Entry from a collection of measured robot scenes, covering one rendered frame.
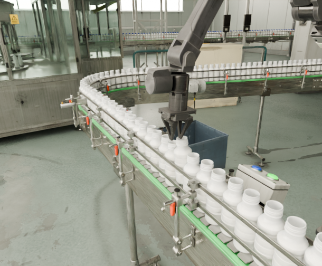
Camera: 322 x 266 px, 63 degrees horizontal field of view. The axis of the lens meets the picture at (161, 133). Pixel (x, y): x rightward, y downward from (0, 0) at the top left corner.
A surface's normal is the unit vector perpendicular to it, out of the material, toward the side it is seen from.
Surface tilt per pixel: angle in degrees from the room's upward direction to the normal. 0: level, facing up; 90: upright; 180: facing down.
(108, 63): 90
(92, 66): 90
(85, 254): 0
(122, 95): 90
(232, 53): 90
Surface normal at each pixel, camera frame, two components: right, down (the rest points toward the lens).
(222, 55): 0.21, 0.37
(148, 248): -0.02, -0.93
